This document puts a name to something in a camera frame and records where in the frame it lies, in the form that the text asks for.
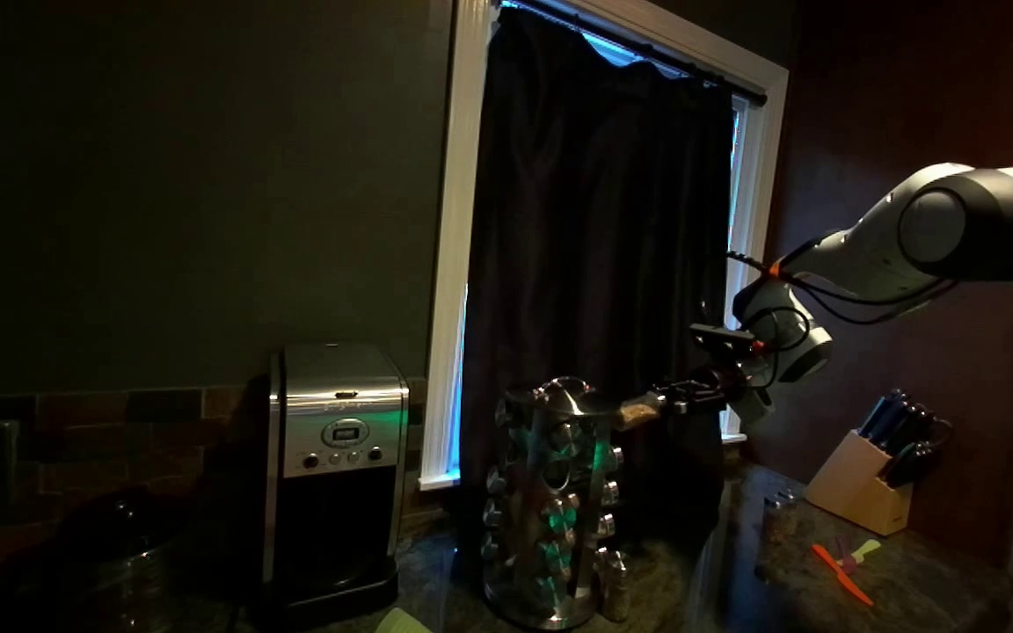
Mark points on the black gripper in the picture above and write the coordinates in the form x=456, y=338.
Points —
x=735, y=383

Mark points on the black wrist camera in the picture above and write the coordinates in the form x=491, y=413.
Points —
x=719, y=334

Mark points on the large stainless steel pot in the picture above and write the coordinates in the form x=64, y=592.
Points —
x=335, y=468

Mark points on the orange plastic knife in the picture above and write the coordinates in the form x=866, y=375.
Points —
x=844, y=575

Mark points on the white window frame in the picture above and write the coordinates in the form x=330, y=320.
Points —
x=440, y=293

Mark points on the glass spice jar steel cap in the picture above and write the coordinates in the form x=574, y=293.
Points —
x=644, y=409
x=612, y=582

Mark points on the dark window curtain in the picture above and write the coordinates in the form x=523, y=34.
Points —
x=599, y=233

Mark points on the yellow plastic knife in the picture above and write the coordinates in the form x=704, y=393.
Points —
x=866, y=549

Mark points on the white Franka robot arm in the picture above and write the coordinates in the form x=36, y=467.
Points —
x=963, y=231

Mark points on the wooden knife block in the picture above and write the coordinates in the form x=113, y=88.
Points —
x=860, y=487

